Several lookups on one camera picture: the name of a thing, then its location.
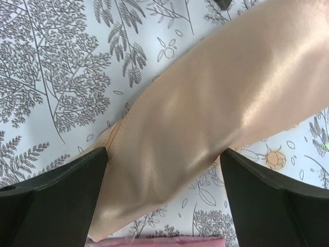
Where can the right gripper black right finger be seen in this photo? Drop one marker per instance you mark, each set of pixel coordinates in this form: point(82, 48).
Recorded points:
point(271, 209)

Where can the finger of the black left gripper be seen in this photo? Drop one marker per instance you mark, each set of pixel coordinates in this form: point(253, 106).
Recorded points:
point(224, 4)

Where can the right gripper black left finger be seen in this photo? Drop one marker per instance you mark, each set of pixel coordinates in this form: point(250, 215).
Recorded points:
point(55, 208)

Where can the peach satin napkin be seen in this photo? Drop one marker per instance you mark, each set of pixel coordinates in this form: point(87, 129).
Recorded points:
point(254, 77)

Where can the pink rose placemat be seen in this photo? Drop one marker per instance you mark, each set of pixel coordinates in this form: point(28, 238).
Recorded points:
point(162, 241)

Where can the floral tablecloth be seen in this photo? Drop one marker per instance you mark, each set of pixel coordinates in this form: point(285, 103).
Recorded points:
point(71, 70)

